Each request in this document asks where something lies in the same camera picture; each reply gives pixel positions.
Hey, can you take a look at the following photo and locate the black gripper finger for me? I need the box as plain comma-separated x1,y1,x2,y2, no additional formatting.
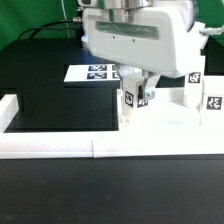
118,66,132,79
142,72,161,101

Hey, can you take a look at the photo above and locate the white square tabletop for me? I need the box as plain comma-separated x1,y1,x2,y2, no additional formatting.
117,87,200,130

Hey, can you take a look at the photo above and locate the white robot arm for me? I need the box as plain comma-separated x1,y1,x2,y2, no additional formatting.
77,0,224,100

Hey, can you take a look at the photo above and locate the white marker board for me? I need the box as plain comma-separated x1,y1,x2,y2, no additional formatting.
64,64,119,83

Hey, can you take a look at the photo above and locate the white U-shaped obstacle fence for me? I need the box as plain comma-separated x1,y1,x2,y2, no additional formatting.
0,87,224,159

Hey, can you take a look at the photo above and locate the black cable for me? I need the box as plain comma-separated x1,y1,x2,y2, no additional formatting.
18,19,84,40

